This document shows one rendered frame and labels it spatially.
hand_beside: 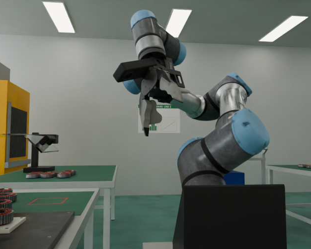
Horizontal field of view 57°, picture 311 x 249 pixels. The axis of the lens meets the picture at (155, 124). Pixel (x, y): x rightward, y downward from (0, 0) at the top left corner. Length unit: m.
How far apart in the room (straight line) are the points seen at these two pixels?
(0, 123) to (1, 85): 0.54
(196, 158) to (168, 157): 5.38
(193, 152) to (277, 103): 6.31
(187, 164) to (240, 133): 0.16
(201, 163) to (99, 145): 5.36
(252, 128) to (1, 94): 4.12
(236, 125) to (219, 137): 0.05
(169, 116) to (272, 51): 2.83
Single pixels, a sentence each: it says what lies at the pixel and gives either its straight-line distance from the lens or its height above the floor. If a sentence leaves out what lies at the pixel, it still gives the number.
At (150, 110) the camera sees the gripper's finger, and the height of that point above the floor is 1.11.
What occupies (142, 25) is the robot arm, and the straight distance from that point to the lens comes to 0.81.
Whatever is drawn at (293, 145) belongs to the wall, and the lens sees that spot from 7.19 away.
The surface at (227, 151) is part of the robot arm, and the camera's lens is 0.75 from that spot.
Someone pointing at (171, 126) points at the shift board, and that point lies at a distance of 6.17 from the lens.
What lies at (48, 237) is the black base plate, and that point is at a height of 0.77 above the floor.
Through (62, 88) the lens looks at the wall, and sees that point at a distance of 6.30.
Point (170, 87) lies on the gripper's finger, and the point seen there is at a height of 1.15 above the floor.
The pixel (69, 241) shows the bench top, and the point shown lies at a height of 0.75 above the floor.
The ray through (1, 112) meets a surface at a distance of 4.56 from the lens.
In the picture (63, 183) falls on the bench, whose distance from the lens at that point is 2.38.
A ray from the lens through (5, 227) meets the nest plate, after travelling 1.03.
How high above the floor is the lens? 1.03
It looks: 4 degrees up
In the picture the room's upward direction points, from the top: straight up
